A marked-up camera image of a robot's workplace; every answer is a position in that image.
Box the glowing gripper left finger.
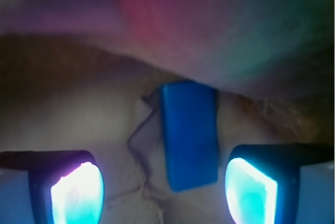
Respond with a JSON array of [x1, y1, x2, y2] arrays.
[[1, 150, 104, 223]]

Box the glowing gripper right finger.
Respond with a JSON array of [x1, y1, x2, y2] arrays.
[[225, 144, 334, 223]]

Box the blue rectangular block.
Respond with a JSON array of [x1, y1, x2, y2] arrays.
[[160, 81, 219, 192]]

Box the brown paper bag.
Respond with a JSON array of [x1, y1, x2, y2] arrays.
[[1, 37, 334, 223]]

